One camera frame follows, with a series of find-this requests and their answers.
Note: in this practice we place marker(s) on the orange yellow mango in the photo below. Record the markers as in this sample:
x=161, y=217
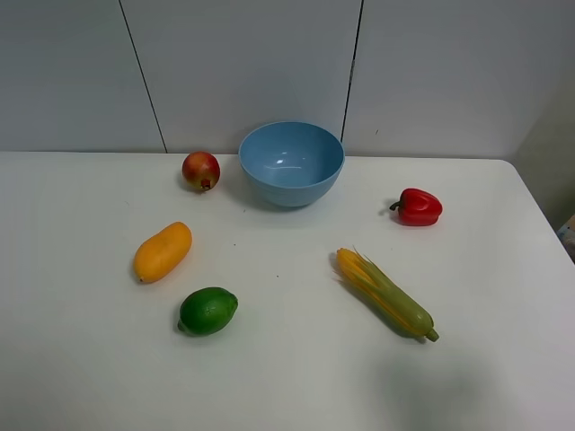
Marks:
x=160, y=254

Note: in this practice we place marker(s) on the blue plastic bowl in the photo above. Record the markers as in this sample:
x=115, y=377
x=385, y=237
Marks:
x=291, y=163

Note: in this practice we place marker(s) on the red yellow pomegranate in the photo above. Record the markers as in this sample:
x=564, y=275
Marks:
x=201, y=171

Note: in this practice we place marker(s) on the green lime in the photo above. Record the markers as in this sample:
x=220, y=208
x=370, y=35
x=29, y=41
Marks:
x=206, y=311

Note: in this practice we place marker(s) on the red bell pepper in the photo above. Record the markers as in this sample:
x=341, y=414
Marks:
x=417, y=207

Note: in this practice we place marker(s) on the yellow corn with green husk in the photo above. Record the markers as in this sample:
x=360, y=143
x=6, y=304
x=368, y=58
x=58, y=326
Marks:
x=380, y=292

